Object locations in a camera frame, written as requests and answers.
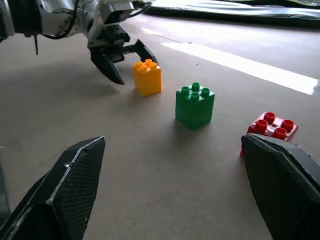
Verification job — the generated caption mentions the red toy brick cube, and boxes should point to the red toy brick cube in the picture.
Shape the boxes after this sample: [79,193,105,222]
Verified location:
[240,111,300,158]

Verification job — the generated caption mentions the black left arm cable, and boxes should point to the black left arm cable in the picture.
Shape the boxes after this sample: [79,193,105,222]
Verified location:
[41,0,81,41]

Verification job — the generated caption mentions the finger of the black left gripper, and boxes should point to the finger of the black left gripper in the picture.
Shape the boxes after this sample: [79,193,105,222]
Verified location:
[122,39,159,65]
[90,50,126,86]

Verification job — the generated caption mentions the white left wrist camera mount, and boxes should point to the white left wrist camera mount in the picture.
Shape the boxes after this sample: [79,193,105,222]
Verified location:
[86,0,137,49]

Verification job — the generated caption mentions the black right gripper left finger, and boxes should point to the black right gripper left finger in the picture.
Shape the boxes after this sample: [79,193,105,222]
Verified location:
[0,136,106,240]

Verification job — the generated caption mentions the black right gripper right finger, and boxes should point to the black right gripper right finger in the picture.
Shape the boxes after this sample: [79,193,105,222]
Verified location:
[240,133,320,240]

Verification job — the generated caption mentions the orange toy brick cube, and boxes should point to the orange toy brick cube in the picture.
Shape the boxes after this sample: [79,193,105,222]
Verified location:
[131,58,162,97]

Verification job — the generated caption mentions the green toy brick cube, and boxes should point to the green toy brick cube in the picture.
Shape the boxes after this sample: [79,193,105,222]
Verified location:
[174,81,216,131]

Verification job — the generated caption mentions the black floor mat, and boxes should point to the black floor mat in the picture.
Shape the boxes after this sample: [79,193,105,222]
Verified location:
[143,0,320,28]

